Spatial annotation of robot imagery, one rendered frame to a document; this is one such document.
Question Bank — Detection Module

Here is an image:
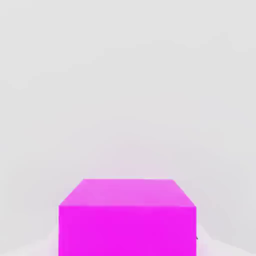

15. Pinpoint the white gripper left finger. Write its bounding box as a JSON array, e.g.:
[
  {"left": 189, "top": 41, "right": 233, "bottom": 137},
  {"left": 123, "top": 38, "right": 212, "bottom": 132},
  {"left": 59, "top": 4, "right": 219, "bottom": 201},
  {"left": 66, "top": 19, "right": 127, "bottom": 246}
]
[{"left": 3, "top": 227, "right": 60, "bottom": 256}]

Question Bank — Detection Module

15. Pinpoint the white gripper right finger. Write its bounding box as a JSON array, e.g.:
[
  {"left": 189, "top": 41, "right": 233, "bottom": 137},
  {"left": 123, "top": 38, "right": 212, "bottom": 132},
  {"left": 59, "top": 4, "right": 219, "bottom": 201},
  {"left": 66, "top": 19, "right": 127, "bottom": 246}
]
[{"left": 196, "top": 224, "right": 254, "bottom": 256}]

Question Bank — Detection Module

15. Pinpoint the small magenta cube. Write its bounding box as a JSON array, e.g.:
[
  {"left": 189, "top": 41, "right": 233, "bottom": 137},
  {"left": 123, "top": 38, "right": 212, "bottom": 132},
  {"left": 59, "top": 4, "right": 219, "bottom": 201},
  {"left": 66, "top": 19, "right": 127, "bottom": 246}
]
[{"left": 58, "top": 178, "right": 197, "bottom": 256}]

